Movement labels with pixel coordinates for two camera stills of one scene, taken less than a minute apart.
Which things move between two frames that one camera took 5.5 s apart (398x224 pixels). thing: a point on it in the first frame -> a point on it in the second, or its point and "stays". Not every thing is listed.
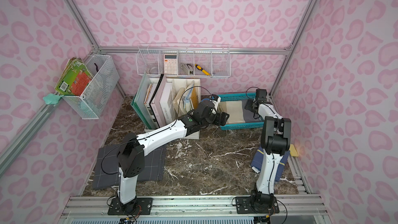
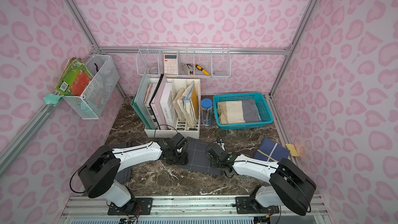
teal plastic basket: x=237 y=97 stays
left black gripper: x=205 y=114 -> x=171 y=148
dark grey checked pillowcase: x=154 y=165 -> x=198 y=157
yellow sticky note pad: x=293 y=151 stays
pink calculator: x=170 y=64 stays
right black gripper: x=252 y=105 -> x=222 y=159
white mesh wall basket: x=105 y=79 stays
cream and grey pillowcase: x=238 y=113 stays
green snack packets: x=74 y=79 stays
